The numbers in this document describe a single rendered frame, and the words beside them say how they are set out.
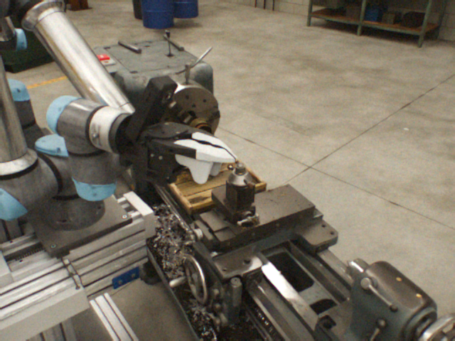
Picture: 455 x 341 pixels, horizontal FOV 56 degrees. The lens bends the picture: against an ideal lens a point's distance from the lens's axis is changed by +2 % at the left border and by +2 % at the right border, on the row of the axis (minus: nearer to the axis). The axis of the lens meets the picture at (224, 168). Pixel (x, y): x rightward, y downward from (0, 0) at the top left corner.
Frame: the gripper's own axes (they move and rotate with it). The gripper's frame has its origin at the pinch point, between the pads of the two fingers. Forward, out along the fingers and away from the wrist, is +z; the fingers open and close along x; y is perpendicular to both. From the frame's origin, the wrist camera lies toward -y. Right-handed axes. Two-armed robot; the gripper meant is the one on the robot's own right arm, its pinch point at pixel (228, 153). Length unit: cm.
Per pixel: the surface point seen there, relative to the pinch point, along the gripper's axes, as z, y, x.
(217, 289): -25, 71, -47
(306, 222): -9, 56, -80
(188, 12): -491, 55, -684
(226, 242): -27, 57, -53
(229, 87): -227, 105, -405
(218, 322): -24, 85, -47
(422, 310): 31, 41, -37
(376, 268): 20, 38, -42
